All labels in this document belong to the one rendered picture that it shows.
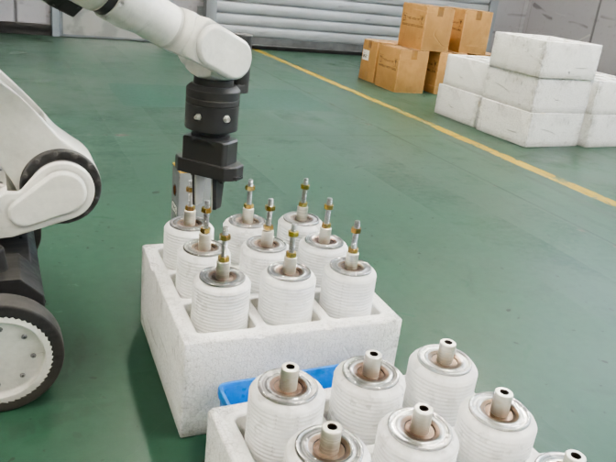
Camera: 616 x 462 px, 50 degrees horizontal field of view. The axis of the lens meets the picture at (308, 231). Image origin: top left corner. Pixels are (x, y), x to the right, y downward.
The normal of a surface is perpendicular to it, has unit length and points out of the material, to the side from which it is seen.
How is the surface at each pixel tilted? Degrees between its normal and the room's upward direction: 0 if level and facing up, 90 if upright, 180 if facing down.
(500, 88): 90
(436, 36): 90
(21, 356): 90
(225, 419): 0
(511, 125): 90
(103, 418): 0
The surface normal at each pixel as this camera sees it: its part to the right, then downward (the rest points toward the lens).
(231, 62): 0.69, 0.33
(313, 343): 0.38, 0.38
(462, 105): -0.90, 0.06
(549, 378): 0.11, -0.92
